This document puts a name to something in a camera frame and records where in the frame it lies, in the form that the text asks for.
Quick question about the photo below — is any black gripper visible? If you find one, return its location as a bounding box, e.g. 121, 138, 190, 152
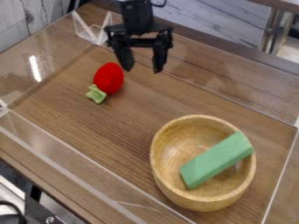
104, 24, 173, 74

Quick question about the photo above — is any red plush fruit green stem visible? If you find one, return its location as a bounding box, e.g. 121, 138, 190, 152
86, 62, 124, 104

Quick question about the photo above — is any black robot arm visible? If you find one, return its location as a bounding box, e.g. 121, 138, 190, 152
104, 0, 173, 74

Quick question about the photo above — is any wooden bowl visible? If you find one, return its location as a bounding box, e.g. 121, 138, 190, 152
149, 115, 256, 212

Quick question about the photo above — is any metal table leg background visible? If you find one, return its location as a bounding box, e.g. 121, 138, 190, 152
261, 9, 295, 55

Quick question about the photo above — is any green rectangular block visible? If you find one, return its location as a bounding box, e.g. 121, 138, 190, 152
180, 131, 253, 190

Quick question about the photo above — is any clear acrylic corner bracket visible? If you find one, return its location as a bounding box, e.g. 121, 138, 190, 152
70, 11, 112, 46

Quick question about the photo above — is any clear acrylic tray wall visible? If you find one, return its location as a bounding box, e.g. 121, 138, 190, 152
0, 106, 194, 224

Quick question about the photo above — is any black clamp bracket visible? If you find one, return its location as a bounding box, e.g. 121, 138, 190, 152
0, 184, 66, 224

